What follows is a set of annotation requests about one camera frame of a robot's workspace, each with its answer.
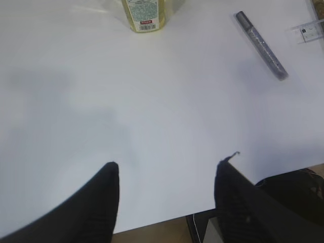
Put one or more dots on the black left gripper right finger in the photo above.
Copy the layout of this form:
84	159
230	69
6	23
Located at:
249	214

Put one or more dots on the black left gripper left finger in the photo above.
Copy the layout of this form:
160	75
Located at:
89	215

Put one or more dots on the yellow tea bottle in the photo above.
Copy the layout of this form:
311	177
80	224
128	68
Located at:
145	15

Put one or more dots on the silver glitter pen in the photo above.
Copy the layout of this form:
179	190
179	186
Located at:
261	46

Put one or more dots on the clear plastic ruler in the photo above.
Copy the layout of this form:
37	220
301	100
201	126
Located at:
306	33

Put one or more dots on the gold glitter pen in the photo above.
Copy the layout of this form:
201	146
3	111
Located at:
319	8

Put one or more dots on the dark object under table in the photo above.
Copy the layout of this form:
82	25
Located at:
300	191

